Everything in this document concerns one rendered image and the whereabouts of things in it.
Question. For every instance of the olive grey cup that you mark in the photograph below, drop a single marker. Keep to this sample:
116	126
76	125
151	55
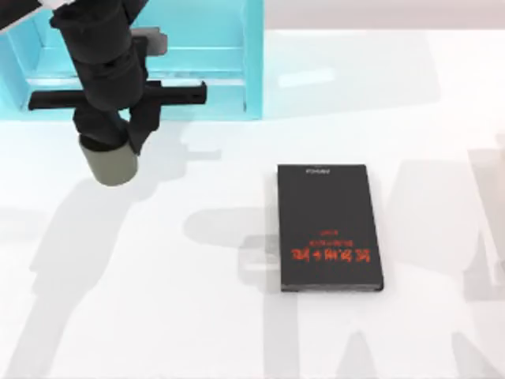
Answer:
112	166

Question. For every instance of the pale grey rounded box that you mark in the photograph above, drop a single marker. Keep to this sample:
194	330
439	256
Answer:
155	39

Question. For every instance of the light blue rack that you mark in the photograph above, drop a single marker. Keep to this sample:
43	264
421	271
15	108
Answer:
221	59

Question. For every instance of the black book with red lettering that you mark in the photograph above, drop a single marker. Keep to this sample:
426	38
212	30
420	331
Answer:
329	229

